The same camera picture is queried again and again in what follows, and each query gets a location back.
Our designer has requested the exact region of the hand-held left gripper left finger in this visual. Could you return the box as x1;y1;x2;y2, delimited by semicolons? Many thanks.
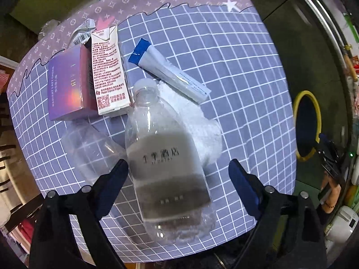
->
30;158;129;269

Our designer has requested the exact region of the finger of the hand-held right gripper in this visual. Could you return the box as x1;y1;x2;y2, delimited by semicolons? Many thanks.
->
318;133;331;152

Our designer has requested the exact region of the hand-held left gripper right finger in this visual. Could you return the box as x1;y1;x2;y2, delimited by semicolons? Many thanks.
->
228;158;328;269

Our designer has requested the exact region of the yellow-rimmed trash bin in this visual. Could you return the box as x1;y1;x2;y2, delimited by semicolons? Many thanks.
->
293;90;322;163

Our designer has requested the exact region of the clear plastic water bottle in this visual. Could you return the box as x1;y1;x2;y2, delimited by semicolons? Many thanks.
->
124;78;216;244

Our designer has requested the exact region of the white red-print milk carton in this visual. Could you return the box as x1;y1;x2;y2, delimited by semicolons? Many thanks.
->
89;25;132;116

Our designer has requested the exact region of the person's right forearm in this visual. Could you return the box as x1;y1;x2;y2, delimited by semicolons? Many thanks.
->
320;174;342;211

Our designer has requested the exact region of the clear plastic cup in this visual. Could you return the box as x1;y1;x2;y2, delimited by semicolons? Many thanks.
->
61;122;127;187

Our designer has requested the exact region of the white appliance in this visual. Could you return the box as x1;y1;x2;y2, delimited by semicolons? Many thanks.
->
325;206;357;243

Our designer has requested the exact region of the white paper tissue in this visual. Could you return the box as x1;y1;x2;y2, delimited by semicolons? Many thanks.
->
155;81;222;167

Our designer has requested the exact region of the purple iridescent cosmetic box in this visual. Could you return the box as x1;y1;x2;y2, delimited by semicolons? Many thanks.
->
47;44;99;121

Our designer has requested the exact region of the white tube with blue end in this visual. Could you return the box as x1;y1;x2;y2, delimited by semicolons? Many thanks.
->
128;38;211;103

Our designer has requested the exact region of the crumpled silver snack packet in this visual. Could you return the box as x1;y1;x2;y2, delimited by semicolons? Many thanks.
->
69;18;95;45

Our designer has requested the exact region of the clear plastic bag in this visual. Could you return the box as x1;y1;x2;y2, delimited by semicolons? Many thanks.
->
39;19;61;38

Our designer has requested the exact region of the green kitchen cabinet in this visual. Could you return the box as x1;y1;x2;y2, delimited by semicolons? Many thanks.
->
8;0;158;34

